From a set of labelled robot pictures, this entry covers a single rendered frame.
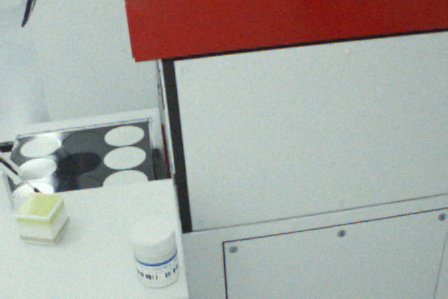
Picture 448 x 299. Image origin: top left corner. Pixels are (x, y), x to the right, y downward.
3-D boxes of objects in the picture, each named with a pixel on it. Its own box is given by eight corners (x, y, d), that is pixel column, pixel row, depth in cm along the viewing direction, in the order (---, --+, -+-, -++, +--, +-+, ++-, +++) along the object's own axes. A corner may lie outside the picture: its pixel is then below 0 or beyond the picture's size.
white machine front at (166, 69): (166, 79, 204) (151, -39, 184) (191, 232, 134) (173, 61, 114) (156, 80, 204) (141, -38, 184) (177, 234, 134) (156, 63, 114)
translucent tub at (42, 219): (71, 223, 117) (64, 194, 113) (56, 248, 111) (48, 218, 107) (37, 219, 119) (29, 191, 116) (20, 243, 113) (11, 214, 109)
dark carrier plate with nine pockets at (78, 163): (148, 122, 164) (148, 120, 163) (155, 197, 134) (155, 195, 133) (21, 139, 164) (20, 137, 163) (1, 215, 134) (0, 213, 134)
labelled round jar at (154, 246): (178, 258, 105) (172, 214, 100) (181, 286, 99) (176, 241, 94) (137, 263, 105) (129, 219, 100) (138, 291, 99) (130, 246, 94)
